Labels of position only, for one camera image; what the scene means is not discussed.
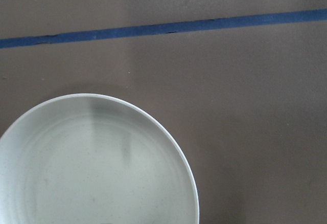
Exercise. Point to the cream round plate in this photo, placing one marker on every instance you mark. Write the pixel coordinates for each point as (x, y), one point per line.
(89, 158)

